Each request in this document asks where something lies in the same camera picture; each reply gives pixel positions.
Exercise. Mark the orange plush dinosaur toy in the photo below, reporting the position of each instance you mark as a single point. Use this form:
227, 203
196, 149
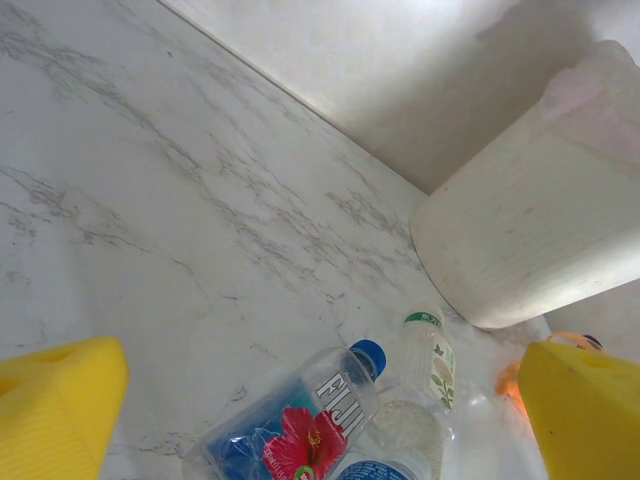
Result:
506, 382

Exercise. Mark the large blue label water bottle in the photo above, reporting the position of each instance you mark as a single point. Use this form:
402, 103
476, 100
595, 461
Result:
370, 470

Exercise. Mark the clear unlabelled plastic bottle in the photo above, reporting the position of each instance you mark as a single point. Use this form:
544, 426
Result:
475, 415

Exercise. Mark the translucent plastic bin liner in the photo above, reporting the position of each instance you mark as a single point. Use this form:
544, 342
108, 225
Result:
600, 100

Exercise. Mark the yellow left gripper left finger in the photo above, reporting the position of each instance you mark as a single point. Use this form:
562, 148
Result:
50, 425

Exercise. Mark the clear bottle red flower label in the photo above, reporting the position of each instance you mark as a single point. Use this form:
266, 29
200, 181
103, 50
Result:
310, 430

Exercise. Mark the clear bottle white green label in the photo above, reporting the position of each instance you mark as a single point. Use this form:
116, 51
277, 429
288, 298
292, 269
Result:
442, 370

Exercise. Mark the white plastic bin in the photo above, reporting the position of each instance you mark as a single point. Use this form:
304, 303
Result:
525, 240

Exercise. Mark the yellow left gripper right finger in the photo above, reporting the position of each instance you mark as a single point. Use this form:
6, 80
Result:
590, 425

